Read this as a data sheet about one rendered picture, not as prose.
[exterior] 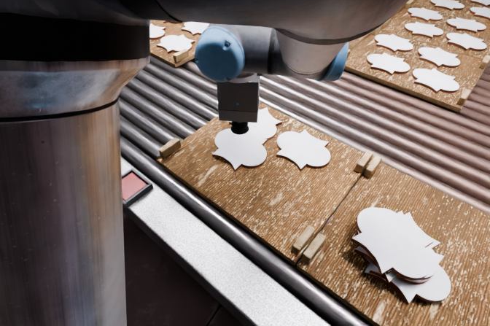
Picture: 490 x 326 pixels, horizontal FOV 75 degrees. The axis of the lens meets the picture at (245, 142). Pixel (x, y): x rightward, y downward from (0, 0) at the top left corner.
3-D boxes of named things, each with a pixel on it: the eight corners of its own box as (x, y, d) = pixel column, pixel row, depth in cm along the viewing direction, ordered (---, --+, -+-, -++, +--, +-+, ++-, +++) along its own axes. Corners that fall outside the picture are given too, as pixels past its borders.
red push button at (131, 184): (127, 204, 71) (125, 200, 70) (111, 190, 74) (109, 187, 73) (149, 188, 75) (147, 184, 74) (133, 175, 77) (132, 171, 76)
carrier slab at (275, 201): (294, 266, 61) (294, 262, 59) (156, 163, 80) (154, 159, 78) (372, 162, 80) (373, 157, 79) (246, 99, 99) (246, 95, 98)
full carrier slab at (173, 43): (175, 68, 112) (173, 57, 109) (109, 34, 131) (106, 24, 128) (240, 34, 131) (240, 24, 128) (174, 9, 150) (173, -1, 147)
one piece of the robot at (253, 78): (265, 38, 68) (262, 101, 79) (223, 36, 68) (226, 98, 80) (262, 67, 59) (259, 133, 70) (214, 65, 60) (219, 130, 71)
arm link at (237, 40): (267, 42, 42) (277, 10, 50) (187, 34, 44) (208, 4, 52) (265, 91, 48) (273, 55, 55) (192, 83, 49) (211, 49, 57)
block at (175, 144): (164, 160, 78) (162, 152, 76) (159, 156, 79) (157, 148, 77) (181, 146, 82) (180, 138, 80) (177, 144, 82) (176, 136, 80)
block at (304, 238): (297, 257, 60) (299, 250, 58) (289, 251, 61) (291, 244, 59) (314, 235, 63) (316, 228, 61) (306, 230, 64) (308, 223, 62)
